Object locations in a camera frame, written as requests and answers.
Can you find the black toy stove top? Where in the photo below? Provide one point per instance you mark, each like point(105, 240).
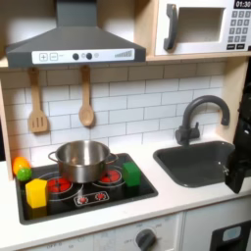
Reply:
point(85, 191)

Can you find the orange toy fruit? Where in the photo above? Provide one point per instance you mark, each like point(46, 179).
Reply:
point(20, 163)

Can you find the wooden slotted spatula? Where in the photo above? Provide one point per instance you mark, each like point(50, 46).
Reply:
point(37, 104)

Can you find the grey oven knob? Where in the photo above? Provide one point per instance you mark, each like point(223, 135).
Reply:
point(145, 239)

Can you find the yellow toy block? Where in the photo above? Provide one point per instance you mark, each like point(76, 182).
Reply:
point(36, 193)

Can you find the wooden spoon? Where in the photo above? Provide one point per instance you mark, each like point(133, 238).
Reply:
point(86, 101)

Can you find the small green toy ball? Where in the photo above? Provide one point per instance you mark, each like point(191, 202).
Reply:
point(24, 174)

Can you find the steel pot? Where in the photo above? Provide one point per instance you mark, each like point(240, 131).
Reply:
point(82, 160)

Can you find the green toy block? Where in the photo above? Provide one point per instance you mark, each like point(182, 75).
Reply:
point(131, 174)

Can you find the white toy microwave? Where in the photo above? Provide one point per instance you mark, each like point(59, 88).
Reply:
point(204, 26)

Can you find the dark grey tap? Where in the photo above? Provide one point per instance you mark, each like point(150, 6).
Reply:
point(201, 119)

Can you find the grey range hood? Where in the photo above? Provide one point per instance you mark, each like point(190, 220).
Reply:
point(75, 39)

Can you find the dark grey sink basin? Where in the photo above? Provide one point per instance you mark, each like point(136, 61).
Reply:
point(196, 163)

